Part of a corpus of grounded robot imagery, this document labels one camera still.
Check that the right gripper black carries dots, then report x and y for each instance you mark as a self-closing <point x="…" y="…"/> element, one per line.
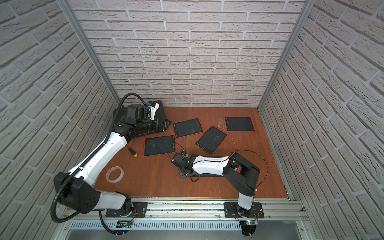
<point x="182" y="174"/>

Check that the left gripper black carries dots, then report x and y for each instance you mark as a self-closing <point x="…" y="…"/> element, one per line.
<point x="160" y="124"/>

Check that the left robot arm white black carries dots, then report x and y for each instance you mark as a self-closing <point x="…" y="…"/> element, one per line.
<point x="75" y="189"/>

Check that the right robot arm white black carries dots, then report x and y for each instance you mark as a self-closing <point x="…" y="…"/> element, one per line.
<point x="237" y="170"/>

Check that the left writing tablet red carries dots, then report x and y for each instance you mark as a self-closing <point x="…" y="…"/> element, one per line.
<point x="159" y="146"/>

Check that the writing tablet red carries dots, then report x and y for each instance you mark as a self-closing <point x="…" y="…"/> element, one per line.
<point x="187" y="128"/>
<point x="159" y="146"/>

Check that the far writing tablet red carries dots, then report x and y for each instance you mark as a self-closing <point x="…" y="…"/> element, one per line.
<point x="187" y="128"/>

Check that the black plastic tool case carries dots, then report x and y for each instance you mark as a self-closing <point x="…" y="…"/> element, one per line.
<point x="121" y="127"/>

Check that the black screwdriver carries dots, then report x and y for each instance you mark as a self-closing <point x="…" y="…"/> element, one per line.
<point x="133" y="152"/>

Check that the white tape roll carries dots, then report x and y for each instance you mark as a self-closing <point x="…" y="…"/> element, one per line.
<point x="114" y="175"/>

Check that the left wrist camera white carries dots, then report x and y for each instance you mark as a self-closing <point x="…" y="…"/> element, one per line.
<point x="153" y="106"/>

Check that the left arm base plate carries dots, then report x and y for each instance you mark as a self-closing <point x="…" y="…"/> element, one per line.
<point x="138" y="208"/>

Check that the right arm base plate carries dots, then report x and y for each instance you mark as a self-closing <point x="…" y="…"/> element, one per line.
<point x="233" y="210"/>

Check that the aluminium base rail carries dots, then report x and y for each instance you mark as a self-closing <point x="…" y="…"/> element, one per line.
<point x="193" y="218"/>

